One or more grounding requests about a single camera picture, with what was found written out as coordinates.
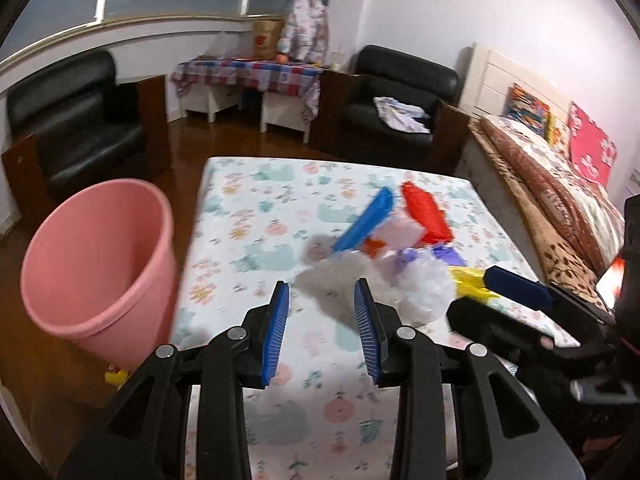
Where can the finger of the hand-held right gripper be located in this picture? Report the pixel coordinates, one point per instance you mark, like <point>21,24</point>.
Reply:
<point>480,320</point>
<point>515,285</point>

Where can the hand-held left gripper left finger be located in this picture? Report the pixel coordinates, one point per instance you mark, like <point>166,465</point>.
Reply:
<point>277,330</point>

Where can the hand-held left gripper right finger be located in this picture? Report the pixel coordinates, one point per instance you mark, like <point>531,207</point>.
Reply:
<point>365,330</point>

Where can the clear plastic bag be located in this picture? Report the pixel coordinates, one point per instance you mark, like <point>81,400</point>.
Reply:
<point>420,285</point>

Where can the purple white wrapper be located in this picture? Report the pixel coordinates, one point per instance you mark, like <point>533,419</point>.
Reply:
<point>405,260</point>

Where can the white pink packet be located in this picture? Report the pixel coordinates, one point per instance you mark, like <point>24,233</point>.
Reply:
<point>400,232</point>

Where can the pink plastic bin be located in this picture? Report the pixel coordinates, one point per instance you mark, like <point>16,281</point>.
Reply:
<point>75,300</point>

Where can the floral covered table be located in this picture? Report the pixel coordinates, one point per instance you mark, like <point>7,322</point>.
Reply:
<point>280,200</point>

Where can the yellow patterned pillow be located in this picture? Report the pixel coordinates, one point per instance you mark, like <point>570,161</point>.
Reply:
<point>558,135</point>

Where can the pink floral pillow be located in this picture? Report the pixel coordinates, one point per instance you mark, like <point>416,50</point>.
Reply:
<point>592,145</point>

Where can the yellow printed box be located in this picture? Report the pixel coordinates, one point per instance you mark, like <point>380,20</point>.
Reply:
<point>117,377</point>

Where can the pale crumpled clothes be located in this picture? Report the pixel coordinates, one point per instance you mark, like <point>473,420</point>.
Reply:
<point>400,112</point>

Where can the white bed headboard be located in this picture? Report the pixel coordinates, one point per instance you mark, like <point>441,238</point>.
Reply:
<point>495,75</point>

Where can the white cabinet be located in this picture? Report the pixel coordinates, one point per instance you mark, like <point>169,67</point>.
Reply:
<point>205,97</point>
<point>280,110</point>

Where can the black leather armchair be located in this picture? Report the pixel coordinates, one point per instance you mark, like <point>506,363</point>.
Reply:
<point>400,75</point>
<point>65,110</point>

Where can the checkered cloth side table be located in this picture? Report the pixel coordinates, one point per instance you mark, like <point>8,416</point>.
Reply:
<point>250,72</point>

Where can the orange fruit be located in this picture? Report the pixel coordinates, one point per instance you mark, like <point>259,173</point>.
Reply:
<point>282,59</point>

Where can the brown paper bag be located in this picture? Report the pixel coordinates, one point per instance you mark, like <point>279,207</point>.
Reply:
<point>267,37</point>

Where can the patterned hanging jacket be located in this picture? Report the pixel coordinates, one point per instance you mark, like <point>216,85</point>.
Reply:
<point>305,20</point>

